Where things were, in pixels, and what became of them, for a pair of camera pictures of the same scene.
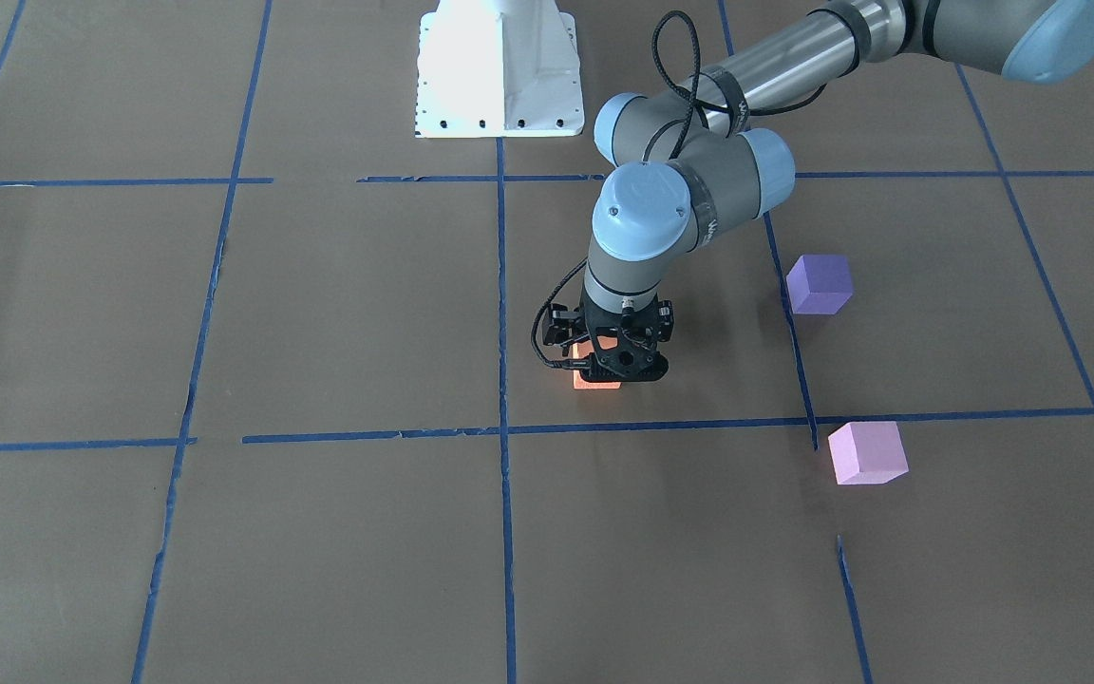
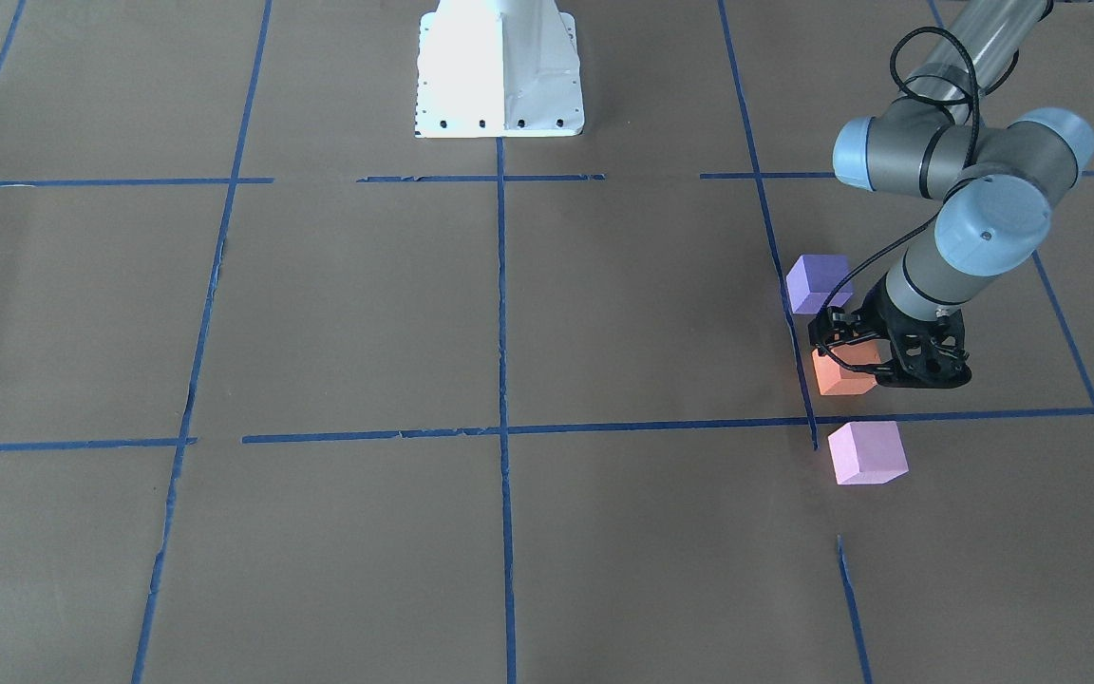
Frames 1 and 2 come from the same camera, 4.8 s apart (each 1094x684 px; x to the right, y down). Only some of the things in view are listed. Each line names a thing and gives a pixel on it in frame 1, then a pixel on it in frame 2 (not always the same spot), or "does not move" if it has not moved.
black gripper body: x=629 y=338 to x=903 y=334
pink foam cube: x=867 y=452 does not move
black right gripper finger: x=565 y=347 to x=824 y=333
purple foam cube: x=820 y=284 does not move
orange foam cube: x=585 y=348 to x=835 y=379
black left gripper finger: x=651 y=367 to x=927 y=360
